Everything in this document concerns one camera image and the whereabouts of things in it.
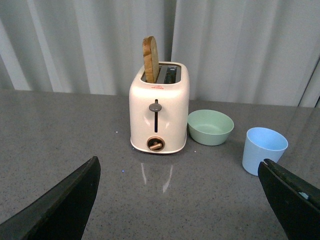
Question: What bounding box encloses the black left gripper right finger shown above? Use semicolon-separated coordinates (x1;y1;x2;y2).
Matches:
258;159;320;240

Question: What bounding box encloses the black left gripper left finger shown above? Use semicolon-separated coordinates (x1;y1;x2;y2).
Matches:
0;156;101;240

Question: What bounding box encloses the dark cable at curtain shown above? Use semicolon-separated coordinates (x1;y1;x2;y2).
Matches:
297;57;320;108

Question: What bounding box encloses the mint green bowl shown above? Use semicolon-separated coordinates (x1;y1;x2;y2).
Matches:
187;109;235;146

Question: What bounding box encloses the brown toast slice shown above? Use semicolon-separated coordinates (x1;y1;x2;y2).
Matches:
142;36;160;84

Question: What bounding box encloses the light blue cup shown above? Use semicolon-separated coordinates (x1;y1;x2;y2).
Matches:
242;127;289;176

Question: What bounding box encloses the cream white toaster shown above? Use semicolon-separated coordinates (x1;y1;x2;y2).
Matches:
129;62;190;154

